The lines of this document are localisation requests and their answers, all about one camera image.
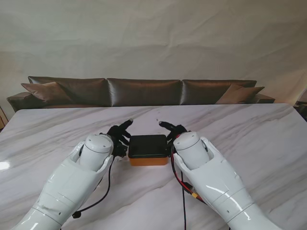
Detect dark furniture piece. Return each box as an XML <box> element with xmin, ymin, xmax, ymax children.
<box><xmin>294</xmin><ymin>100</ymin><xmax>307</xmax><ymax>120</ymax></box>

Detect black tissue box base plate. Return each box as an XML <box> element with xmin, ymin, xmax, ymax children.
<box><xmin>128</xmin><ymin>135</ymin><xmax>168</xmax><ymax>159</ymax></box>

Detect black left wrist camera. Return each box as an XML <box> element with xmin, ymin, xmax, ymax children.
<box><xmin>114</xmin><ymin>142</ymin><xmax>129</xmax><ymax>159</ymax></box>

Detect brown leather sofa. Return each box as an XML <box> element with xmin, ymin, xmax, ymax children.
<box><xmin>6</xmin><ymin>76</ymin><xmax>276</xmax><ymax>113</ymax></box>

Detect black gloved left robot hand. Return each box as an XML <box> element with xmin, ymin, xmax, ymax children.
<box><xmin>106</xmin><ymin>118</ymin><xmax>134</xmax><ymax>148</ymax></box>

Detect brown throw pillow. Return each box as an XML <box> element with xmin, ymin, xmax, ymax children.
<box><xmin>21</xmin><ymin>81</ymin><xmax>72</xmax><ymax>103</ymax></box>
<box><xmin>215</xmin><ymin>83</ymin><xmax>265</xmax><ymax>105</ymax></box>

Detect orange tissue box cover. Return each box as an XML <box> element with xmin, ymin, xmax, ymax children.
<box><xmin>129</xmin><ymin>155</ymin><xmax>168</xmax><ymax>167</ymax></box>

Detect red black arm cable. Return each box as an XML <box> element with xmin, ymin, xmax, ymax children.
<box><xmin>169</xmin><ymin>135</ymin><xmax>208</xmax><ymax>230</ymax></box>
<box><xmin>71</xmin><ymin>158</ymin><xmax>116</xmax><ymax>219</ymax></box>

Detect red black right arm cable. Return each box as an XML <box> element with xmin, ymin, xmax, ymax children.
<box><xmin>169</xmin><ymin>135</ymin><xmax>208</xmax><ymax>230</ymax></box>

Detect red black left arm cable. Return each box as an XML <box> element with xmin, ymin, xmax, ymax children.
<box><xmin>71</xmin><ymin>158</ymin><xmax>116</xmax><ymax>219</ymax></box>

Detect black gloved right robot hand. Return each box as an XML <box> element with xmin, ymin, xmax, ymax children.
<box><xmin>158</xmin><ymin>121</ymin><xmax>189</xmax><ymax>143</ymax></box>

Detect brown sofa back cushion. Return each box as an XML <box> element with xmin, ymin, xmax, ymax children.
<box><xmin>28</xmin><ymin>76</ymin><xmax>108</xmax><ymax>107</ymax></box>
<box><xmin>106</xmin><ymin>78</ymin><xmax>182</xmax><ymax>107</ymax></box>
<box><xmin>181</xmin><ymin>80</ymin><xmax>257</xmax><ymax>105</ymax></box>

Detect wooden furniture piece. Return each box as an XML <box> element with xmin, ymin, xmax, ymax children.
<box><xmin>0</xmin><ymin>104</ymin><xmax>7</xmax><ymax>129</ymax></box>

